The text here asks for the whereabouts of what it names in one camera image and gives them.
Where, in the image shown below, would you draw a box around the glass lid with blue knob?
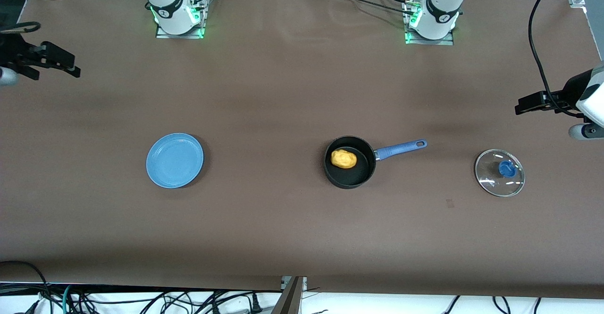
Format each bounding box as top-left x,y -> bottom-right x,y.
474,149 -> 526,197

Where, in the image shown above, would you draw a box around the yellow potato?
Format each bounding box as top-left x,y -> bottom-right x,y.
330,149 -> 358,170

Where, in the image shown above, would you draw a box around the blue plate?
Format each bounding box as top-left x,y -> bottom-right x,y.
146,133 -> 205,189

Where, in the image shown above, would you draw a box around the aluminium profile beam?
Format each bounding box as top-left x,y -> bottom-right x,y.
271,276 -> 308,314

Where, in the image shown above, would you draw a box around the thin dark gripper cable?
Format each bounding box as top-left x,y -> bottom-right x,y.
0,21 -> 42,35

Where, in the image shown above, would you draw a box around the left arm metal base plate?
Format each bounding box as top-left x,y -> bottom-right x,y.
404,1 -> 455,46

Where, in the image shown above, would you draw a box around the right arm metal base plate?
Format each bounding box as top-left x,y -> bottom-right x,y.
156,0 -> 207,40

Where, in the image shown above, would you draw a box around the black pot with blue handle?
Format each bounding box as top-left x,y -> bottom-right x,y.
324,136 -> 428,190

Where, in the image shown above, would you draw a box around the thick black looped cable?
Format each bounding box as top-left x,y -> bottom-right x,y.
0,260 -> 51,314

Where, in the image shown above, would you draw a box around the long black table cable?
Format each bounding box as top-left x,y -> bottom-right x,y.
323,0 -> 416,15

